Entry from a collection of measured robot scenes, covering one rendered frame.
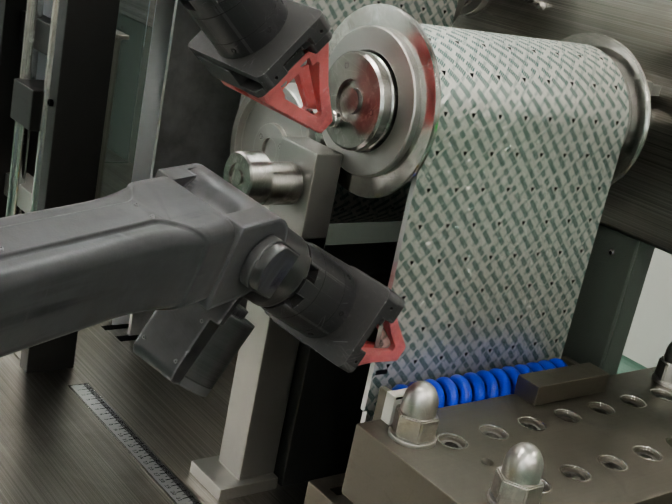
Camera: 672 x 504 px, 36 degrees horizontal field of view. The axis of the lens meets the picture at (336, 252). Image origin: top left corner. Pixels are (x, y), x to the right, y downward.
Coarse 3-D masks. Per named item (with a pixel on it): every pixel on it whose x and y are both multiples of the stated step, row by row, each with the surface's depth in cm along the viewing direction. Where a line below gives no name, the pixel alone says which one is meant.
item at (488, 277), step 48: (432, 192) 79; (480, 192) 82; (528, 192) 86; (576, 192) 90; (432, 240) 81; (480, 240) 84; (528, 240) 88; (576, 240) 92; (432, 288) 83; (480, 288) 86; (528, 288) 90; (576, 288) 95; (384, 336) 82; (432, 336) 85; (480, 336) 89; (528, 336) 93; (384, 384) 84
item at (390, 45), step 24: (336, 48) 82; (360, 48) 80; (384, 48) 78; (408, 48) 76; (408, 72) 76; (408, 96) 76; (408, 120) 76; (384, 144) 78; (408, 144) 77; (360, 168) 80; (384, 168) 78
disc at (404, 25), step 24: (360, 24) 81; (384, 24) 78; (408, 24) 76; (432, 48) 75; (432, 72) 75; (432, 96) 75; (432, 120) 75; (432, 144) 76; (408, 168) 77; (360, 192) 82; (384, 192) 79
